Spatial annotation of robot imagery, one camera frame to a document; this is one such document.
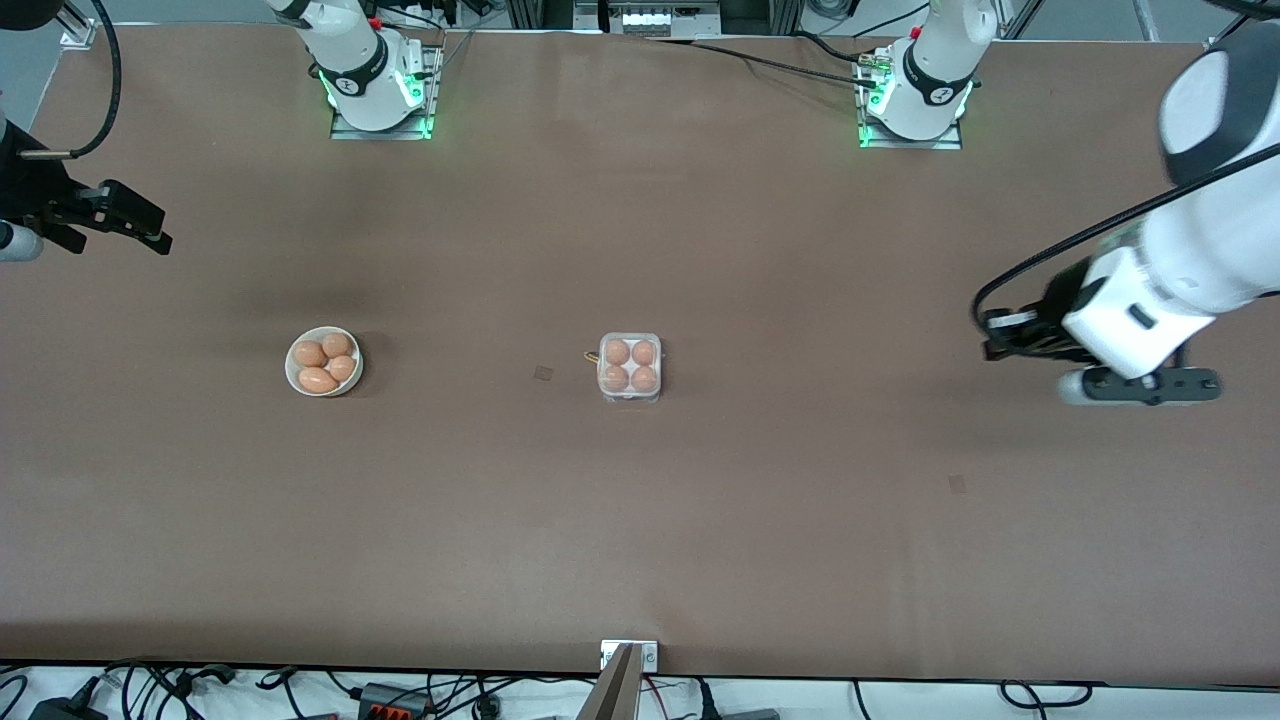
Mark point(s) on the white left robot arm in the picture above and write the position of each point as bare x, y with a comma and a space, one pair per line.
1220, 240

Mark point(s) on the white round bowl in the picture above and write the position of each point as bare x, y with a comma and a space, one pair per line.
294, 372

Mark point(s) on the metal table edge bracket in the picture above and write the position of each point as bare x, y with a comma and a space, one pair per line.
648, 655

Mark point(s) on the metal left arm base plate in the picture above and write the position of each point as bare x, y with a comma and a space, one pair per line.
950, 143

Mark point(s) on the black power plug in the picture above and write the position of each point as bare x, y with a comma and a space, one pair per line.
65, 711

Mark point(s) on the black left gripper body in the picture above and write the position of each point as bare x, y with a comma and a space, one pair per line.
1052, 302

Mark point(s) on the white power strip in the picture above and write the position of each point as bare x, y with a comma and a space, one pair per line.
660, 18

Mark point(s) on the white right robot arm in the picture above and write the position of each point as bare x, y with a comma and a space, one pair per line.
360, 60

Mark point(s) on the black adapter with orange plugs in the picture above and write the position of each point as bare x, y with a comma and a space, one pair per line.
390, 703

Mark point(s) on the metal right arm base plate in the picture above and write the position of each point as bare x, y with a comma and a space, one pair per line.
345, 130

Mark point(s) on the aluminium camera post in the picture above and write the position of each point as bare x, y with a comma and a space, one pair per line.
615, 695

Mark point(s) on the clear plastic egg box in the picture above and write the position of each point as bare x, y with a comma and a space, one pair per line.
630, 366

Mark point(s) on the metal table corner bracket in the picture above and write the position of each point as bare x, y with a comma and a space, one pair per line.
78, 36

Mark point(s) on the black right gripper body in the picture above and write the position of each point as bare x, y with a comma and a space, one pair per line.
28, 180

